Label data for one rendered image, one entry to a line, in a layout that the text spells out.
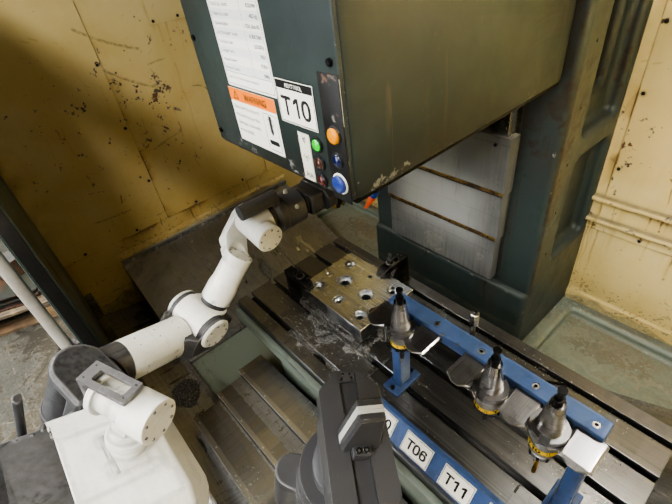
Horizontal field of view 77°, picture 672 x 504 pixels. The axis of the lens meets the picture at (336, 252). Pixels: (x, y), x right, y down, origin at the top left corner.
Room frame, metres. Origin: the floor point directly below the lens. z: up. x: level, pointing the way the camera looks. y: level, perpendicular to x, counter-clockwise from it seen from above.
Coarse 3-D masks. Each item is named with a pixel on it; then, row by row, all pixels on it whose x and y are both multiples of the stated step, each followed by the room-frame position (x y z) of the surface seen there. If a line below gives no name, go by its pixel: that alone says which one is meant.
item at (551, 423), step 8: (544, 408) 0.35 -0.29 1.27; (552, 408) 0.34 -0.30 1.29; (560, 408) 0.33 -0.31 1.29; (544, 416) 0.34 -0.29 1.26; (552, 416) 0.33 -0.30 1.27; (560, 416) 0.33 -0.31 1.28; (536, 424) 0.34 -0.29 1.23; (544, 424) 0.33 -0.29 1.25; (552, 424) 0.33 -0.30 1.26; (560, 424) 0.32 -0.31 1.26; (544, 432) 0.33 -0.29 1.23; (552, 432) 0.32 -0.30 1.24; (560, 432) 0.32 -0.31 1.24
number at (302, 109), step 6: (294, 96) 0.66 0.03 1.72; (300, 96) 0.65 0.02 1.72; (294, 102) 0.66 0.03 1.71; (300, 102) 0.65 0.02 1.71; (306, 102) 0.64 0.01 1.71; (294, 108) 0.67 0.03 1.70; (300, 108) 0.65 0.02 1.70; (306, 108) 0.64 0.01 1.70; (294, 114) 0.67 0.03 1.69; (300, 114) 0.66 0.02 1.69; (306, 114) 0.64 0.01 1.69; (312, 114) 0.63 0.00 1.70; (294, 120) 0.67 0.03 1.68; (300, 120) 0.66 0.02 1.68; (306, 120) 0.64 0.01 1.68; (312, 120) 0.63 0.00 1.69; (312, 126) 0.63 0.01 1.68
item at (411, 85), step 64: (192, 0) 0.88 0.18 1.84; (320, 0) 0.59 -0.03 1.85; (384, 0) 0.62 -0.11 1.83; (448, 0) 0.70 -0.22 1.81; (512, 0) 0.80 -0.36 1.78; (576, 0) 0.94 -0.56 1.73; (320, 64) 0.60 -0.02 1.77; (384, 64) 0.61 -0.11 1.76; (448, 64) 0.70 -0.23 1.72; (512, 64) 0.82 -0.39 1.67; (320, 128) 0.62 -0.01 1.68; (384, 128) 0.61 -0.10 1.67; (448, 128) 0.70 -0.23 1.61
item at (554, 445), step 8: (536, 416) 0.36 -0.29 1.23; (528, 424) 0.35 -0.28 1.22; (568, 424) 0.34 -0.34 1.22; (528, 432) 0.34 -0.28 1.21; (536, 432) 0.33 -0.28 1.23; (568, 432) 0.33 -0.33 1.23; (536, 440) 0.33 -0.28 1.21; (544, 440) 0.32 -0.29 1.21; (552, 440) 0.32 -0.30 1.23; (560, 440) 0.31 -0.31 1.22; (552, 448) 0.31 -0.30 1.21
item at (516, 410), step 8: (512, 392) 0.42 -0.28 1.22; (520, 392) 0.41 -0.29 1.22; (512, 400) 0.40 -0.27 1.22; (520, 400) 0.40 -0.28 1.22; (528, 400) 0.40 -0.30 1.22; (536, 400) 0.39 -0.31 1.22; (504, 408) 0.39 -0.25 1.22; (512, 408) 0.39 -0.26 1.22; (520, 408) 0.38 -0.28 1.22; (528, 408) 0.38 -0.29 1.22; (536, 408) 0.38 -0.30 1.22; (504, 416) 0.37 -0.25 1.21; (512, 416) 0.37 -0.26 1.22; (520, 416) 0.37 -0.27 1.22; (528, 416) 0.37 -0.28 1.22; (512, 424) 0.36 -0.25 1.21; (520, 424) 0.36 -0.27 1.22
